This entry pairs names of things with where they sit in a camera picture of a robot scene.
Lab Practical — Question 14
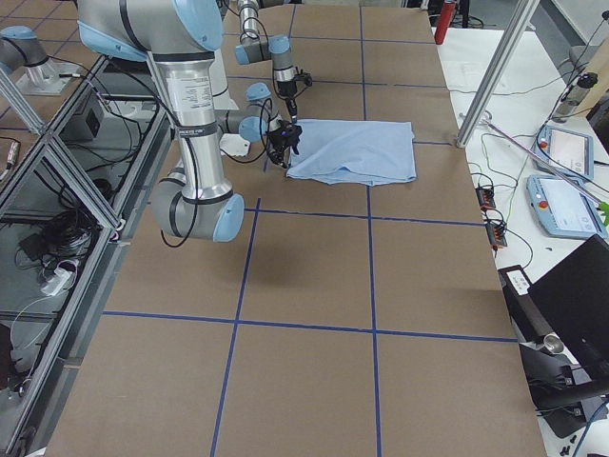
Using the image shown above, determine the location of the red cylinder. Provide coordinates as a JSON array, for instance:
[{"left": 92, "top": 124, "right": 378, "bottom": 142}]
[{"left": 434, "top": 0, "right": 457, "bottom": 46}]

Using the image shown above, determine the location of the black monitor stand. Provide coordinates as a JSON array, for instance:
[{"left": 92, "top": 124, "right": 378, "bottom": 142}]
[{"left": 499, "top": 266, "right": 608, "bottom": 438}]

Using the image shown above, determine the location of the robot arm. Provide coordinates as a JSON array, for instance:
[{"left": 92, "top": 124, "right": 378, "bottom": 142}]
[
  {"left": 235, "top": 0, "right": 305, "bottom": 123},
  {"left": 78, "top": 1, "right": 294, "bottom": 242}
]

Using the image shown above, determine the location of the teach pendant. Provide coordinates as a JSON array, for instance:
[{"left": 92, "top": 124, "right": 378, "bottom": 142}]
[
  {"left": 535, "top": 125, "right": 594, "bottom": 182},
  {"left": 526, "top": 175, "right": 608, "bottom": 240}
]

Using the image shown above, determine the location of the aluminium frame post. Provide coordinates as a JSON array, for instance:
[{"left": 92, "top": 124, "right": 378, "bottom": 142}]
[{"left": 456, "top": 0, "right": 540, "bottom": 148}]

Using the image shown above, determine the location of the black monitor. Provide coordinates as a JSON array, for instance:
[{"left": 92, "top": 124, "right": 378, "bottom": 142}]
[{"left": 528, "top": 235, "right": 608, "bottom": 379}]

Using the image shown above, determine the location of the orange terminal block strip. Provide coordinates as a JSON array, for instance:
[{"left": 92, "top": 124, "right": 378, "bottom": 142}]
[{"left": 475, "top": 186, "right": 507, "bottom": 252}]

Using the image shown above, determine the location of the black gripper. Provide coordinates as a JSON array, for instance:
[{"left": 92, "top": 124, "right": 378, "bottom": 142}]
[
  {"left": 277, "top": 80, "right": 298, "bottom": 124},
  {"left": 266, "top": 130, "right": 292, "bottom": 168}
]

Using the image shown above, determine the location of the teach pendant far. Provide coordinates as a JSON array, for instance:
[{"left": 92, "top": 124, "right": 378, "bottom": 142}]
[{"left": 535, "top": 125, "right": 594, "bottom": 182}]

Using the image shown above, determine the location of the teach pendant near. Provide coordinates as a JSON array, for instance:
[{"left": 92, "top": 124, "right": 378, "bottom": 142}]
[{"left": 526, "top": 175, "right": 608, "bottom": 240}]

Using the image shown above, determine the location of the white power strip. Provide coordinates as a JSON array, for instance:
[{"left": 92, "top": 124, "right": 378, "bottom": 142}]
[{"left": 41, "top": 267, "right": 75, "bottom": 296}]

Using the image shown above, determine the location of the aluminium frame rail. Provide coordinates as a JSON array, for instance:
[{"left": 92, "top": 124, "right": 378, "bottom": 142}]
[{"left": 1, "top": 57, "right": 170, "bottom": 456}]

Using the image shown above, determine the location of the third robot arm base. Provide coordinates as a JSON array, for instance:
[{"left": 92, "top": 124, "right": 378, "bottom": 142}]
[{"left": 1, "top": 26, "right": 81, "bottom": 96}]

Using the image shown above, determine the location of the light blue t-shirt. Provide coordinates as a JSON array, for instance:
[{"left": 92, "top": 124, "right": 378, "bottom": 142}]
[{"left": 286, "top": 119, "right": 418, "bottom": 187}]

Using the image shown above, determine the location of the water bottle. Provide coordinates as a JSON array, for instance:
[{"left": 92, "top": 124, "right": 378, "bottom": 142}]
[{"left": 552, "top": 72, "right": 599, "bottom": 123}]

